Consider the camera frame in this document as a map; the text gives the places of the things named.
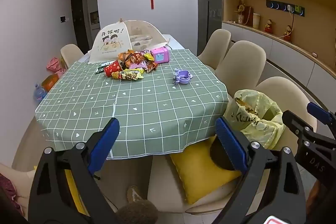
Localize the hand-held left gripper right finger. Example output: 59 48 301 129
215 117 307 224

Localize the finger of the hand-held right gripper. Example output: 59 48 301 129
282 110 336 151
307 102 336 133

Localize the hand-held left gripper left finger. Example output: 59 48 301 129
28 117 121 224

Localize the yellow plastic bin liner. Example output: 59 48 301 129
223 89 286 149

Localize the pile of snack wrappers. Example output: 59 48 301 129
97 49 159 81

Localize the yellow cushion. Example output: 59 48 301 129
170 136 242 205
64 169 88 215

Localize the green checked tablecloth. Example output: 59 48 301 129
35 49 229 160

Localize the beige slipper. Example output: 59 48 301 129
127 185 147 204

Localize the wooden shelf cabinet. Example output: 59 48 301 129
220 0 336 119

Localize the beige dining chair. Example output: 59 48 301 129
197 29 232 70
60 44 85 69
215 40 267 96
147 76 318 214

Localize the brown fuzzy object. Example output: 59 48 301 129
115 200 159 224

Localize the orange bag on floor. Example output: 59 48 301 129
41 73 59 92

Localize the water bottle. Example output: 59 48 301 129
33 84 48 102

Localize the purple plastic toy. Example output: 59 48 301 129
172 68 194 86

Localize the pink bag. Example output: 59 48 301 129
46 57 66 77

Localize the mesh food cover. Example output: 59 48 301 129
89 18 171 64

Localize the pink toy box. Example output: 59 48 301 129
150 46 170 64

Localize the white patterned bowl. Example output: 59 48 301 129
131 34 153 48

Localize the flower doll figurine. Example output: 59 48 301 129
234 0 246 24

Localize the dark door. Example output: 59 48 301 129
70 0 90 54

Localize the grey tall cabinet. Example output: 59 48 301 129
197 0 223 56

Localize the black socket rail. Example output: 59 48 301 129
266 0 305 17

